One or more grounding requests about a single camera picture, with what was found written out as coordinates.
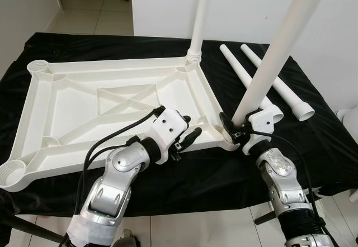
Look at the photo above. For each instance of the black table cloth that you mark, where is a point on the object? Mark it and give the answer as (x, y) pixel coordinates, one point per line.
(196, 180)

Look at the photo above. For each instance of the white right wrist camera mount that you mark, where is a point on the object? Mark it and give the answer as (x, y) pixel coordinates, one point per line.
(268, 117)

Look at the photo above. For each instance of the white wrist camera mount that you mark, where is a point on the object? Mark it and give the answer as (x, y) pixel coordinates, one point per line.
(268, 117)
(168, 127)

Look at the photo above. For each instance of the white plastic table leg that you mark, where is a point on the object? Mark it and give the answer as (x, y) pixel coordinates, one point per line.
(293, 101)
(279, 40)
(238, 68)
(201, 18)

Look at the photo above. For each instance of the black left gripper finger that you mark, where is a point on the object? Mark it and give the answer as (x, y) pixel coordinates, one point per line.
(185, 118)
(193, 135)

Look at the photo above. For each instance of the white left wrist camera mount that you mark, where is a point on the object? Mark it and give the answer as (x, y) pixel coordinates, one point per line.
(168, 127)

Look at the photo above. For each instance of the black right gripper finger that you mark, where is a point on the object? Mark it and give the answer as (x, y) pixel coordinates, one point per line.
(225, 123)

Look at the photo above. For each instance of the white plastic table top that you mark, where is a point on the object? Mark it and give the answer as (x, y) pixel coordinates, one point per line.
(72, 107)

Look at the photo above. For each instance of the black table leg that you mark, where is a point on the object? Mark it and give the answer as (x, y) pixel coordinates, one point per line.
(33, 229)
(285, 209)

